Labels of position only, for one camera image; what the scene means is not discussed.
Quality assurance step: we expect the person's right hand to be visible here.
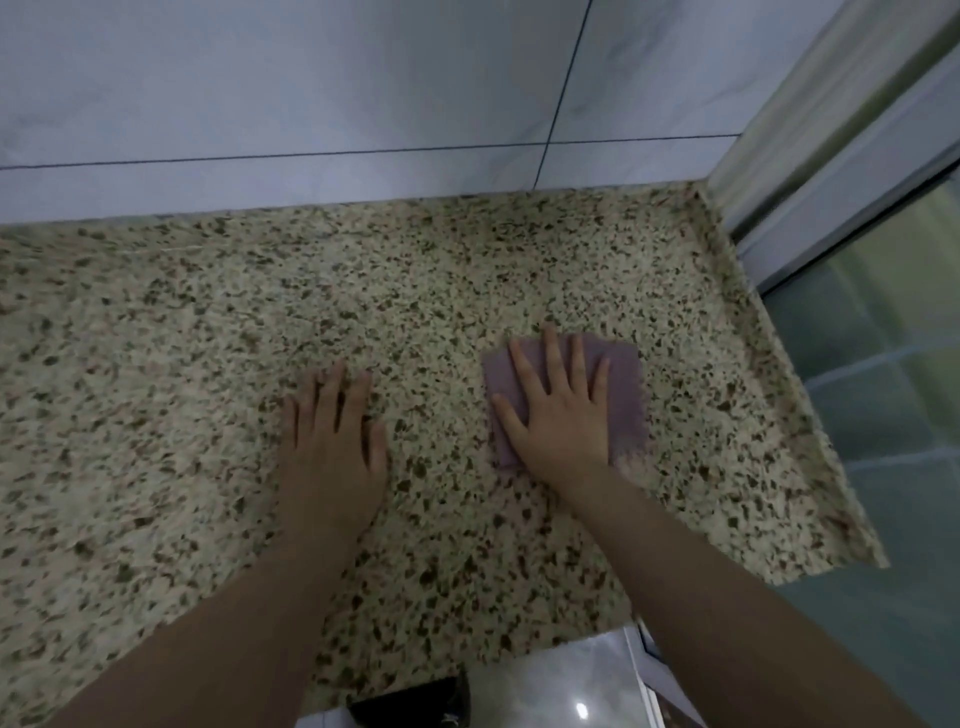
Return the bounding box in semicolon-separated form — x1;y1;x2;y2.
490;327;613;485

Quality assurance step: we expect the person's left hand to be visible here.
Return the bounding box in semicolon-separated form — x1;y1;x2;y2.
279;361;389;543

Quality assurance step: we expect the purple cleaning cloth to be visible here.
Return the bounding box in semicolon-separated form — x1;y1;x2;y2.
480;336;651;475

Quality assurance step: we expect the person's left forearm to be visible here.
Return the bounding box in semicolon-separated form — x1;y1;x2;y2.
41;517;376;728

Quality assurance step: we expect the person's right forearm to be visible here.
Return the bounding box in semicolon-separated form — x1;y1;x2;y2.
551;461;935;728

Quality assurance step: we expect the black slipper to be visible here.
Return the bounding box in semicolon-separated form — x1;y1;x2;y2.
346;666;475;728

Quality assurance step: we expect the frosted glass pane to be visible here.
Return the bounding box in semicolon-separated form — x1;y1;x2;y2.
760;166;960;481

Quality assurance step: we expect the white window frame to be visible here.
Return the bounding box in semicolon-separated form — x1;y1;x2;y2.
703;0;960;295

